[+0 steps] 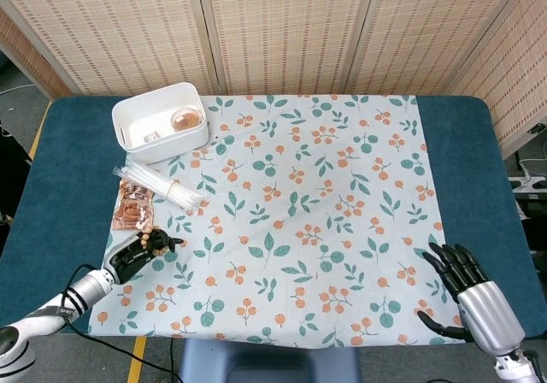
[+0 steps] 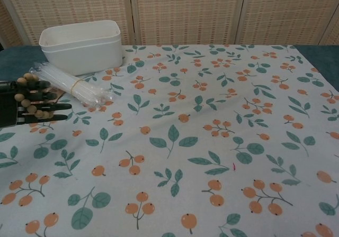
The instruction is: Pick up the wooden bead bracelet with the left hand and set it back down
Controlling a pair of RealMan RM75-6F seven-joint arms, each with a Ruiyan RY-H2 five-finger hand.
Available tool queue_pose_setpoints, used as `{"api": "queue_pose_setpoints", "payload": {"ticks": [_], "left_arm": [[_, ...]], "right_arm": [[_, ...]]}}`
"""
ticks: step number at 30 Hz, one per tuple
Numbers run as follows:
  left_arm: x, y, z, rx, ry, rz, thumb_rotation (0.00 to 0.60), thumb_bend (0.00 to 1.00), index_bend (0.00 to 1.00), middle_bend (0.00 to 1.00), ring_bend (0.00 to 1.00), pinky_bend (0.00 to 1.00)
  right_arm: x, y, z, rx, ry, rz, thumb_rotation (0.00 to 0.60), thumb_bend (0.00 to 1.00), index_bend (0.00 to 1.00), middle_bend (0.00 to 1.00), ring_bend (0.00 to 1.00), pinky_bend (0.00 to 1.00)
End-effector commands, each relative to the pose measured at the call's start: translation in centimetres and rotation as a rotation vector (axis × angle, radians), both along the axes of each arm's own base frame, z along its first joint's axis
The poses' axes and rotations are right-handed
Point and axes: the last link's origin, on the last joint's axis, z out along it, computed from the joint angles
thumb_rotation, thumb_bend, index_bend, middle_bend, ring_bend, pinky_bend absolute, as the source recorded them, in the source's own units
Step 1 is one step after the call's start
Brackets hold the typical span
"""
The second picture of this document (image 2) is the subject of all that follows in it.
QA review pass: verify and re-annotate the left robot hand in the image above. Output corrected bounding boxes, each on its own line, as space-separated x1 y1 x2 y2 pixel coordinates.
0 79 73 128

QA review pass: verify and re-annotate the wooden bead bracelet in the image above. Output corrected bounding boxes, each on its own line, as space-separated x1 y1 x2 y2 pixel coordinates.
13 72 51 119

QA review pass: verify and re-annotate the bundle of clear straws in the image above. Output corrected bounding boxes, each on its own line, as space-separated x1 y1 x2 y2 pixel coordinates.
29 61 114 107

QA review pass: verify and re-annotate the white plastic bin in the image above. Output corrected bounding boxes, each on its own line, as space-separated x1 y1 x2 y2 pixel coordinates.
39 20 124 76

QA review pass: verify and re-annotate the floral print tablecloth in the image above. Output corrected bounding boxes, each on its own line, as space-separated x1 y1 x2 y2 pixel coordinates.
0 44 339 237

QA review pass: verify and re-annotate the bamboo folding screen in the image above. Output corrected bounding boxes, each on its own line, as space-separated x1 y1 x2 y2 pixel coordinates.
0 0 339 49

